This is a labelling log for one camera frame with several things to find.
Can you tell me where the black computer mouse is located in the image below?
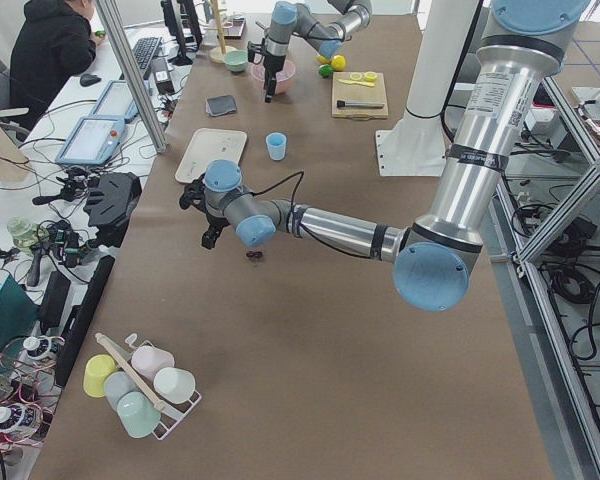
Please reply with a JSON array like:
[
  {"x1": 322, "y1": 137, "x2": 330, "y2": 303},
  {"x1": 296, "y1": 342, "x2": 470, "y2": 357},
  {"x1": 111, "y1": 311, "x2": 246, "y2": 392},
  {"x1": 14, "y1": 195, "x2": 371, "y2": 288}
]
[{"x1": 79, "y1": 73, "x2": 102, "y2": 87}]

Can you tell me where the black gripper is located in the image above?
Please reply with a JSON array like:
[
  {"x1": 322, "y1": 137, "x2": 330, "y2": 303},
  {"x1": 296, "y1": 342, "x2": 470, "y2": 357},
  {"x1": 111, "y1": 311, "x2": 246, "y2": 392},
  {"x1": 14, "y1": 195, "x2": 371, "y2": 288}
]
[
  {"x1": 201, "y1": 213, "x2": 228, "y2": 249},
  {"x1": 263, "y1": 52, "x2": 286, "y2": 103}
]

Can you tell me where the white wire cup rack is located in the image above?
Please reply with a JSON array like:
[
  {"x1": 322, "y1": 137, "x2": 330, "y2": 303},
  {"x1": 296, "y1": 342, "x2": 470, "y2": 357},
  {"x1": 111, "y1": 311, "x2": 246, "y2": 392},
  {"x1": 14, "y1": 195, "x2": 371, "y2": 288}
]
[{"x1": 125, "y1": 333, "x2": 202, "y2": 440}]

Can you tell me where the lemon slice lower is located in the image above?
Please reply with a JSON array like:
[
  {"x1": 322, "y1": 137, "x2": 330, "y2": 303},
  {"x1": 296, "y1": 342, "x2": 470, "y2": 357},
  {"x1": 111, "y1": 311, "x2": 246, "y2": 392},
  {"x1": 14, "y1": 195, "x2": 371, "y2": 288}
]
[{"x1": 363, "y1": 71, "x2": 378, "y2": 82}]

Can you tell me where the grey folded cloth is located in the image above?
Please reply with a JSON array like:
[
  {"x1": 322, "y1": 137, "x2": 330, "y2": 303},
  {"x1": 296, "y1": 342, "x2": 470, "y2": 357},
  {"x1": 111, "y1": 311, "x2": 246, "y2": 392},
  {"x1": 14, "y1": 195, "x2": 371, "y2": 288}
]
[{"x1": 205, "y1": 95, "x2": 237, "y2": 117}]

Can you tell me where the yellow plastic knife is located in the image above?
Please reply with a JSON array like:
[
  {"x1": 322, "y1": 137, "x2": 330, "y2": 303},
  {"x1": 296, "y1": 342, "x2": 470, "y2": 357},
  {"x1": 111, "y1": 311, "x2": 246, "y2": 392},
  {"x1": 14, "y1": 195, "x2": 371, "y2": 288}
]
[{"x1": 337, "y1": 78, "x2": 376, "y2": 88}]

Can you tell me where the blue teach pendant far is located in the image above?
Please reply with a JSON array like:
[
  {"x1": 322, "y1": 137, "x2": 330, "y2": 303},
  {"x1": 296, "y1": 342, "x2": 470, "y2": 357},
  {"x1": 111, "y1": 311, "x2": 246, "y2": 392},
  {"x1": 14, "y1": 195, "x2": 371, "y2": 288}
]
[{"x1": 91, "y1": 80, "x2": 138, "y2": 123}]

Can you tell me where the person in black hoodie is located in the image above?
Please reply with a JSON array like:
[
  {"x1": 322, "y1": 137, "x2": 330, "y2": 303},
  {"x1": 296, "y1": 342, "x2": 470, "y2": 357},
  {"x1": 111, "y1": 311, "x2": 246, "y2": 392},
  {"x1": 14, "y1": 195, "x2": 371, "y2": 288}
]
[{"x1": 10, "y1": 0, "x2": 103, "y2": 130}]

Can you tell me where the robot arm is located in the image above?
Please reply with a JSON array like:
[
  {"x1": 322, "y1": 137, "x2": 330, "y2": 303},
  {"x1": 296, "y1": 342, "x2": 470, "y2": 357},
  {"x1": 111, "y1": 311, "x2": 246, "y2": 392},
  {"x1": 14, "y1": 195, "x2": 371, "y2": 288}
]
[
  {"x1": 198, "y1": 1, "x2": 587, "y2": 312},
  {"x1": 251, "y1": 1, "x2": 372, "y2": 103}
]

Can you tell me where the yellow lemon near board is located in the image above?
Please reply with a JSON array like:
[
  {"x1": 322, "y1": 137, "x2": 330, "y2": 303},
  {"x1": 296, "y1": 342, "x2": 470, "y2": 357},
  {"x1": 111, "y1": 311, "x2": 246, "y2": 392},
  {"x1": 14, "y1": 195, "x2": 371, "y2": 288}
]
[{"x1": 330, "y1": 55, "x2": 347, "y2": 72}]

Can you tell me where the blue teach pendant near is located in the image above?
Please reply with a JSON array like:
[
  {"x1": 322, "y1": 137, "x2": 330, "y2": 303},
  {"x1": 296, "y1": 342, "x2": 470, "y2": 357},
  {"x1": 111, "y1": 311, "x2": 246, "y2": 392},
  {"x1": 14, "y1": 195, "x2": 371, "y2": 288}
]
[{"x1": 55, "y1": 115, "x2": 126, "y2": 166}]

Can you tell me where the light blue plastic cup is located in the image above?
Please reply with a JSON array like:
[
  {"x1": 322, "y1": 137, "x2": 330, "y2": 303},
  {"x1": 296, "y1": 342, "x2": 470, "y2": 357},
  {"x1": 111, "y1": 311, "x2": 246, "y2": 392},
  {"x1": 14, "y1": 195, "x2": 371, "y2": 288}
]
[{"x1": 265, "y1": 132, "x2": 287, "y2": 161}]

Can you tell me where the wooden cutting board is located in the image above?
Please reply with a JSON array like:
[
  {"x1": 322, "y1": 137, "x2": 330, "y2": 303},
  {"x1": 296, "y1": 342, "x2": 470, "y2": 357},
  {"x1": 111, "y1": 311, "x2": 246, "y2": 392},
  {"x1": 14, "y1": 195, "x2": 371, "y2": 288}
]
[{"x1": 331, "y1": 72, "x2": 389, "y2": 119}]

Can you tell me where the copper wire bottle rack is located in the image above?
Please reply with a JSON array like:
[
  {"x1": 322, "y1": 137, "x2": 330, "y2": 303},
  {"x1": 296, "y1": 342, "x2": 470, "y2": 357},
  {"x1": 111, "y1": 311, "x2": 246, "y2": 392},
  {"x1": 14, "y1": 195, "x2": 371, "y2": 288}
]
[{"x1": 0, "y1": 335, "x2": 64, "y2": 448}]

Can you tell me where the teal plastic cup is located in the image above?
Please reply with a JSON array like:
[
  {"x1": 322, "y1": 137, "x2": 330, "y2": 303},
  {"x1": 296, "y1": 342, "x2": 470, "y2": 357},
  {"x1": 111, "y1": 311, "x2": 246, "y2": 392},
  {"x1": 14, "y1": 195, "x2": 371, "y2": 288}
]
[{"x1": 116, "y1": 391, "x2": 161, "y2": 438}]

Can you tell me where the mint green bowl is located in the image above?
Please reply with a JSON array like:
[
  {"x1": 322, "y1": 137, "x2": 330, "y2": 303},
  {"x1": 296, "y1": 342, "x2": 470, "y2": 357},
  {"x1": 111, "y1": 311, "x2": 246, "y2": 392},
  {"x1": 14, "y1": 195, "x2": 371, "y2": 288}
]
[{"x1": 223, "y1": 49, "x2": 249, "y2": 74}]

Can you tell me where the black foam bar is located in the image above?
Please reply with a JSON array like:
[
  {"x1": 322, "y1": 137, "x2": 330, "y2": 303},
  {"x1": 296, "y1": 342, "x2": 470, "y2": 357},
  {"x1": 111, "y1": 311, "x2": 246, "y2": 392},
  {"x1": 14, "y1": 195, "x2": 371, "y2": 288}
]
[{"x1": 54, "y1": 255, "x2": 115, "y2": 389}]

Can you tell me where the grey plastic cup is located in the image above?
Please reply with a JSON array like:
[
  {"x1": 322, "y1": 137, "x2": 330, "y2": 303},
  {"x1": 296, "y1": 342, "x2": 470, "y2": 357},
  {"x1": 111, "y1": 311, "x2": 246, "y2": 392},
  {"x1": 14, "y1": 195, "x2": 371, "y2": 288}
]
[{"x1": 104, "y1": 370, "x2": 137, "y2": 411}]

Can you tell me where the green lime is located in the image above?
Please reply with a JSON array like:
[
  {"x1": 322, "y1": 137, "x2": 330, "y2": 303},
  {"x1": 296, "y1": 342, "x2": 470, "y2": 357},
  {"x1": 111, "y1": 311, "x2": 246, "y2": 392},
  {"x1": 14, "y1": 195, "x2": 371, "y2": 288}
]
[{"x1": 318, "y1": 64, "x2": 333, "y2": 78}]

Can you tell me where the pink plastic cup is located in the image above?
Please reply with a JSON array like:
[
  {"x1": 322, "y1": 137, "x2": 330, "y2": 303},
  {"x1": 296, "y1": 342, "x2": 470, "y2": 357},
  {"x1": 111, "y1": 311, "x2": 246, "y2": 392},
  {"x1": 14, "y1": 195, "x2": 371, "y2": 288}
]
[{"x1": 131, "y1": 345, "x2": 175, "y2": 381}]

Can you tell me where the wooden glass stand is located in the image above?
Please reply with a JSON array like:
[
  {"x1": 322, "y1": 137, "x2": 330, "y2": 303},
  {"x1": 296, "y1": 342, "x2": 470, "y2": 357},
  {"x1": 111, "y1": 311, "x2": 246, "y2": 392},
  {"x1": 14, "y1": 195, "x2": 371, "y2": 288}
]
[{"x1": 209, "y1": 0, "x2": 236, "y2": 64}]

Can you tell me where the black keyboard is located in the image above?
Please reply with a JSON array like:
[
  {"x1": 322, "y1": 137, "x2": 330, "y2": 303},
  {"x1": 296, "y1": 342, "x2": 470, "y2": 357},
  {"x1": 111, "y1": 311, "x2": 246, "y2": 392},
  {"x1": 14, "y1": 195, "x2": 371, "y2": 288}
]
[{"x1": 132, "y1": 37, "x2": 162, "y2": 80}]

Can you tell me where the yellow plastic cup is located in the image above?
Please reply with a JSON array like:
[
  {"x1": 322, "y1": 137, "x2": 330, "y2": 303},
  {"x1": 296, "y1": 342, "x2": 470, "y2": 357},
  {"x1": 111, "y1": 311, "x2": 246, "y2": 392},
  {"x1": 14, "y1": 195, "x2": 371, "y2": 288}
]
[{"x1": 83, "y1": 354, "x2": 117, "y2": 398}]

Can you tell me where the pale green plastic cup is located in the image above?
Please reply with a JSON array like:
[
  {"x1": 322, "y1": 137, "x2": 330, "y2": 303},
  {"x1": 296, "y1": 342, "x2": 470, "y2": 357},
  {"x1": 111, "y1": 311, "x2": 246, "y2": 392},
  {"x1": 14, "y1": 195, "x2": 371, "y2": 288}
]
[{"x1": 153, "y1": 367, "x2": 196, "y2": 404}]

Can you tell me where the pink bowl of ice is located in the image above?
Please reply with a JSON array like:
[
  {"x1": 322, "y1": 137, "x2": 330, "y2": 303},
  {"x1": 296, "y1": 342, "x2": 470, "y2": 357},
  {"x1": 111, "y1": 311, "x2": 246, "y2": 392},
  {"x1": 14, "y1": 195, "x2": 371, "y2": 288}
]
[{"x1": 251, "y1": 59, "x2": 296, "y2": 95}]

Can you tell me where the cream rabbit tray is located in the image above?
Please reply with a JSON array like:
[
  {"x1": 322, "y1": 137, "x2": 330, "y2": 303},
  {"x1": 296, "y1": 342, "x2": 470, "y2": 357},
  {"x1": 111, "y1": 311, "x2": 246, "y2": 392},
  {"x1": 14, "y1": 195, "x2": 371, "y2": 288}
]
[{"x1": 174, "y1": 128, "x2": 248, "y2": 184}]

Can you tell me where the blue teach pendant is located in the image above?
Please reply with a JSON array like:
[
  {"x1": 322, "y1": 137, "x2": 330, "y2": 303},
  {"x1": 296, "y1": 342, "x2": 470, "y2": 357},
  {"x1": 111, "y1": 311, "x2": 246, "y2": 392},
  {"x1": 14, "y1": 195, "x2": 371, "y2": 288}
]
[
  {"x1": 55, "y1": 115, "x2": 126, "y2": 166},
  {"x1": 91, "y1": 80, "x2": 138, "y2": 123}
]

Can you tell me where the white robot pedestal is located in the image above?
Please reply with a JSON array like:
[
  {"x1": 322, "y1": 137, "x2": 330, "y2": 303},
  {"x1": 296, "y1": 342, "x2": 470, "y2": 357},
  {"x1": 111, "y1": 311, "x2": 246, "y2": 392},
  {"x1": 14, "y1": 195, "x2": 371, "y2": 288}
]
[{"x1": 376, "y1": 0, "x2": 482, "y2": 177}]

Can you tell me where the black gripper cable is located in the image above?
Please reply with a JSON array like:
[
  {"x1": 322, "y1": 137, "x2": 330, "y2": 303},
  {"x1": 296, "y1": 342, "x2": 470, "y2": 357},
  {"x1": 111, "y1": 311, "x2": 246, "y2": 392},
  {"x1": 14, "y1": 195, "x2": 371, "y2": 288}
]
[{"x1": 252, "y1": 171, "x2": 381, "y2": 261}]

